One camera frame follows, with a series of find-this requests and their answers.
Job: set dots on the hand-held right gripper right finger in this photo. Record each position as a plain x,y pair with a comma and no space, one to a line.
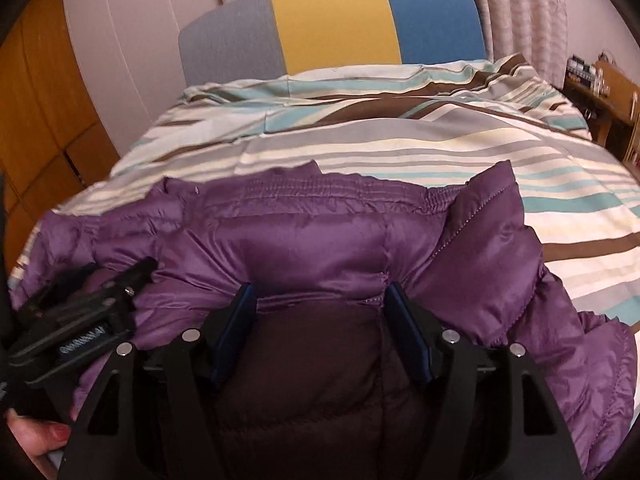
406,330

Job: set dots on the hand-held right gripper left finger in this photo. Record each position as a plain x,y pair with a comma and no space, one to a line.
232,330

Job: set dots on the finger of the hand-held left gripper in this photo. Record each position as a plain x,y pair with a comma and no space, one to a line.
132,272

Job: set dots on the purple puffer jacket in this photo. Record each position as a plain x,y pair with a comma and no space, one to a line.
320,240

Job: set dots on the person's left hand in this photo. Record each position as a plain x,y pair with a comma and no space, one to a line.
42,437

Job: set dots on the striped bed cover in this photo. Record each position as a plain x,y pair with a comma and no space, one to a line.
400,140

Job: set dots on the wooden wardrobe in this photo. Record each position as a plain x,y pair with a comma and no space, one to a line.
45,95

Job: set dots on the wooden desk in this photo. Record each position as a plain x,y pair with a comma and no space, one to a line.
607,105

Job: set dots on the grey yellow blue headboard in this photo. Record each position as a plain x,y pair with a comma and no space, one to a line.
330,25

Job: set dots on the pale patterned curtain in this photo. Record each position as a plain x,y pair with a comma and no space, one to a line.
520,15

